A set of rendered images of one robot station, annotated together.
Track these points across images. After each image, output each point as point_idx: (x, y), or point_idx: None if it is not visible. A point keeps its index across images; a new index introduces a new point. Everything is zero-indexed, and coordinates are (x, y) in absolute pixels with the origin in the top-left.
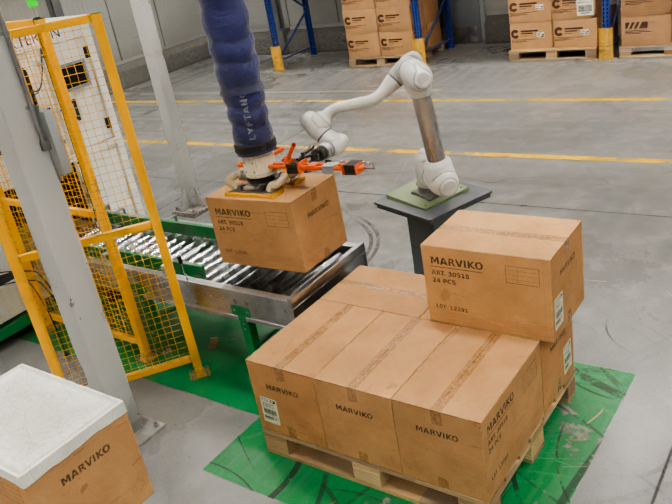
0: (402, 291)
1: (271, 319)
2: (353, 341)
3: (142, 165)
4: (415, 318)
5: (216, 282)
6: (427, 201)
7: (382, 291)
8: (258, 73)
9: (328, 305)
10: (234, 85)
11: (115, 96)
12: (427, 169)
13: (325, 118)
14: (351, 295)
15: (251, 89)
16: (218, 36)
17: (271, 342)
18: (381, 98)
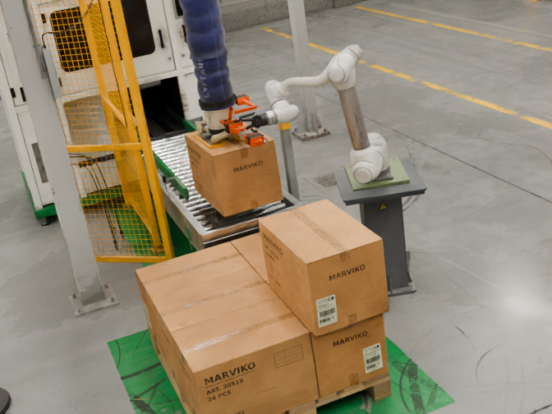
0: None
1: (198, 246)
2: (205, 282)
3: (136, 98)
4: (262, 280)
5: (182, 204)
6: (363, 183)
7: None
8: (216, 43)
9: (227, 249)
10: (194, 50)
11: (120, 43)
12: (350, 154)
13: (278, 89)
14: (250, 246)
15: (206, 56)
16: (184, 9)
17: (163, 264)
18: (322, 82)
